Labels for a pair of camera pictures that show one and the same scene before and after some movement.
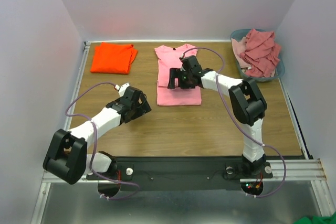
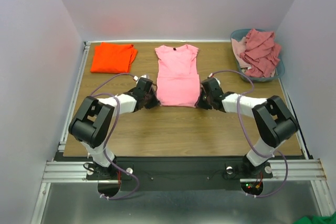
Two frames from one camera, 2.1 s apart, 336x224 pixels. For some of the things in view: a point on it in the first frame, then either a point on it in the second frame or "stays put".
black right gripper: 175,74 to 205,100
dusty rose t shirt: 261,54 stays put
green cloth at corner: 317,220 stays put
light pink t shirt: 169,57 stays put
